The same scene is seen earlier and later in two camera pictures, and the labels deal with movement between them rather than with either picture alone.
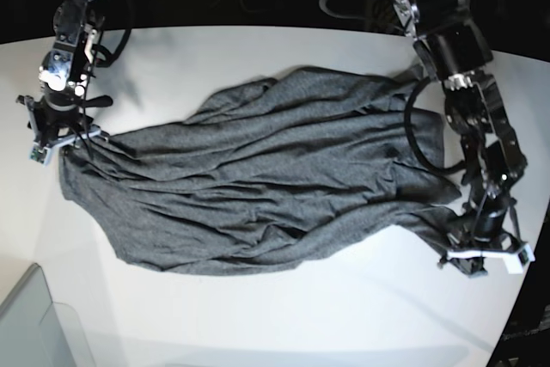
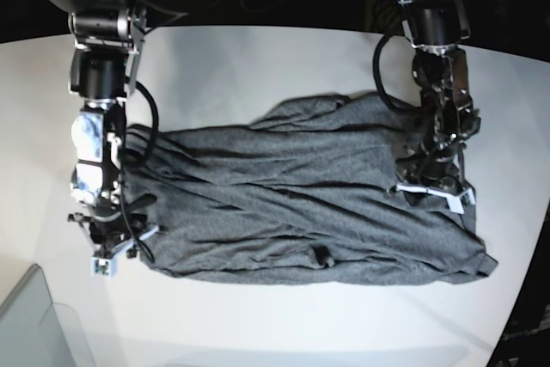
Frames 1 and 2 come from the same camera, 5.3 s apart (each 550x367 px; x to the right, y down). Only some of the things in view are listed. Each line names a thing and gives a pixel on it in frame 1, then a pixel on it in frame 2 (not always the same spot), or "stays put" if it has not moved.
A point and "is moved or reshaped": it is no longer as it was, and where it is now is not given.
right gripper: x=491 y=234 → x=435 y=175
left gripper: x=57 y=118 → x=114 y=235
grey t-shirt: x=268 y=175 is moved or reshaped
